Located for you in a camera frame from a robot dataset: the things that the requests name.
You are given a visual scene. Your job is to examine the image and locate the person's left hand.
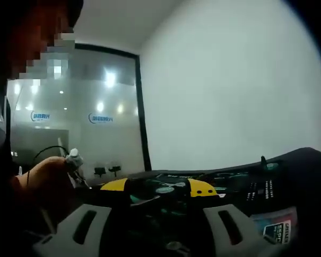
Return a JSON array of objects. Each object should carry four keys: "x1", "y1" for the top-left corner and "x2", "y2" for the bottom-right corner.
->
[{"x1": 29, "y1": 156, "x2": 76, "y2": 193}]

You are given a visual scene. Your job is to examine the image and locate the glass partition with black frame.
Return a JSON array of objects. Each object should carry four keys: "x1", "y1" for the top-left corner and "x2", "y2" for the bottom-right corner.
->
[{"x1": 5, "y1": 42, "x2": 152, "y2": 179}]

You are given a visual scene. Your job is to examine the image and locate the person's head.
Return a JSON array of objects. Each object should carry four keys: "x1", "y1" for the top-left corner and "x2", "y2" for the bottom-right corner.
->
[{"x1": 5, "y1": 0, "x2": 83, "y2": 81}]

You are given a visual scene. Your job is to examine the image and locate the row of screwdriver bits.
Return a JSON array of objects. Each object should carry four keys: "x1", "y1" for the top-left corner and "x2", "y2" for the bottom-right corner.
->
[{"x1": 246, "y1": 178, "x2": 277, "y2": 202}]

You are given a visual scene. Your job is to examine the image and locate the flat labelled packet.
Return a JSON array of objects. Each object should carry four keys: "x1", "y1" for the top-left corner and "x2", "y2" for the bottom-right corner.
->
[{"x1": 250, "y1": 207, "x2": 298, "y2": 243}]

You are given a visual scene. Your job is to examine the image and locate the black cable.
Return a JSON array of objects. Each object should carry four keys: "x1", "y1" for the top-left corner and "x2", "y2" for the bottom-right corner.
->
[{"x1": 33, "y1": 145, "x2": 69, "y2": 163}]

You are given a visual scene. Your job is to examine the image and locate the person's black shirt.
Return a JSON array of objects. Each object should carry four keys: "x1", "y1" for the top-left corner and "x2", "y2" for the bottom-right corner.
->
[{"x1": 0, "y1": 128, "x2": 19, "y2": 257}]

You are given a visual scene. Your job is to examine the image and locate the black toolbox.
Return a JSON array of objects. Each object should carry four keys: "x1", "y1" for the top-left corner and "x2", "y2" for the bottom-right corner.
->
[{"x1": 74, "y1": 146, "x2": 321, "y2": 257}]

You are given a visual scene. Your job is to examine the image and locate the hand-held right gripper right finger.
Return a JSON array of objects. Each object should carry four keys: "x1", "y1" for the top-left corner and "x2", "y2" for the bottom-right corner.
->
[{"x1": 187, "y1": 178, "x2": 284, "y2": 257}]

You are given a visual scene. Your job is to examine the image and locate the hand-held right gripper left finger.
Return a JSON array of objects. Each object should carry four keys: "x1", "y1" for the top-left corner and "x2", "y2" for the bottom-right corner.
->
[{"x1": 33, "y1": 178, "x2": 132, "y2": 257}]

